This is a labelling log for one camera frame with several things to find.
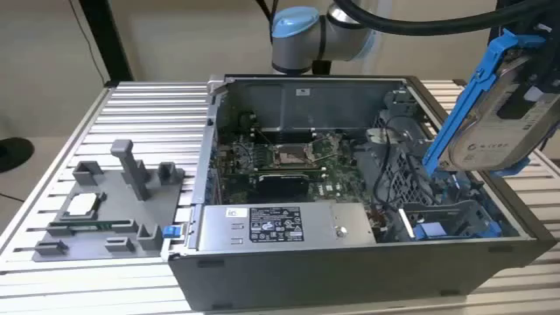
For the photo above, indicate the CPU socket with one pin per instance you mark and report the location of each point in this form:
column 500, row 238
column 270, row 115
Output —
column 290, row 154

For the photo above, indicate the silver CPU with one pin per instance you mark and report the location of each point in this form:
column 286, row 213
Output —
column 80, row 205

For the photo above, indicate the blue case latch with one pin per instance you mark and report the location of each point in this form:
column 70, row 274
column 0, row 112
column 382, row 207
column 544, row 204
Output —
column 170, row 231

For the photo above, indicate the hard disk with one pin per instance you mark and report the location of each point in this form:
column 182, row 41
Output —
column 489, row 141
column 430, row 229

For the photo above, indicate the green RAM stick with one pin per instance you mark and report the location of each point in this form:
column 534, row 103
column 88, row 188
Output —
column 96, row 225

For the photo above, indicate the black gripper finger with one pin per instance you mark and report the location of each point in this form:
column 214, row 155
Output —
column 522, row 98

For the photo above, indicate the metal disk bay cage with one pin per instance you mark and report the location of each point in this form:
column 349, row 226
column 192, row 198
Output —
column 404, row 177

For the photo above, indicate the silver power supply unit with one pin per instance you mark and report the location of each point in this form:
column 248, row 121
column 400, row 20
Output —
column 218, row 229

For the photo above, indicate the black graphics card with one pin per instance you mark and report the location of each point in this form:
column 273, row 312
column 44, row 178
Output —
column 280, row 185

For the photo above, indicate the black metal frame post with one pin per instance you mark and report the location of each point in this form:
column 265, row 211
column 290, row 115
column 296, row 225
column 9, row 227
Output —
column 109, row 39

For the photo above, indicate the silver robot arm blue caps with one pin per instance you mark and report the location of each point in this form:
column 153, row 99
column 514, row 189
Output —
column 305, row 42

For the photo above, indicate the green motherboard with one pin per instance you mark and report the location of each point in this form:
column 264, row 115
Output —
column 338, row 183

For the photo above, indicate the open black PC case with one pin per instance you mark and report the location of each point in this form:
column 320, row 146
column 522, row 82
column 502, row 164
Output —
column 305, row 279

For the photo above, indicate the round black stand base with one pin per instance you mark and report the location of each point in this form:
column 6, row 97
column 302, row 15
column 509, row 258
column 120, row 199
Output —
column 14, row 154

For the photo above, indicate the grey parts rack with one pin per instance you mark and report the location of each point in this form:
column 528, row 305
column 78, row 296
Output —
column 117, row 210

